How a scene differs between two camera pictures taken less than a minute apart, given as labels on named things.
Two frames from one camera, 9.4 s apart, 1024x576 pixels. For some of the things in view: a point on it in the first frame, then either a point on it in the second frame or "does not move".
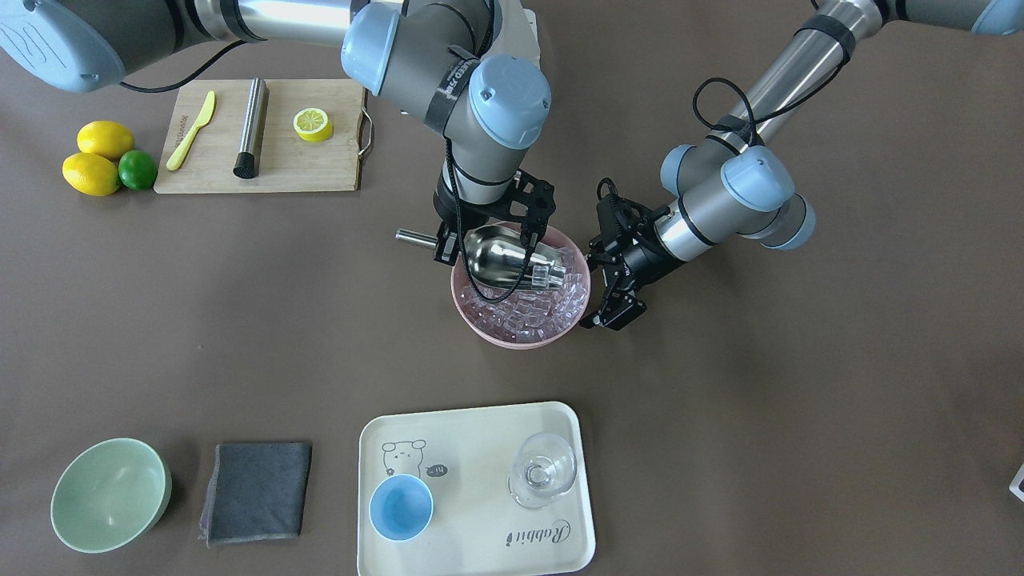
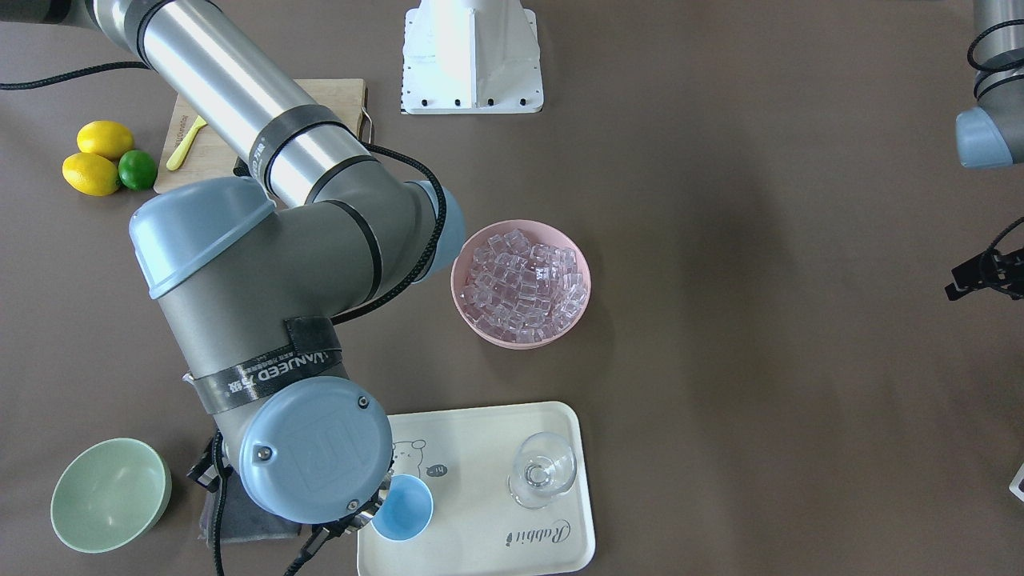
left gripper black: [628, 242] → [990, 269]
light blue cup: [401, 508] does not move
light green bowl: [109, 494] does not move
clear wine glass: [546, 465] does not move
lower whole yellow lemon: [91, 174] does not move
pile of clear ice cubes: [548, 310] does not move
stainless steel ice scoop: [498, 257] → [365, 518]
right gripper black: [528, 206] → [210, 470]
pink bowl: [526, 319] does not move
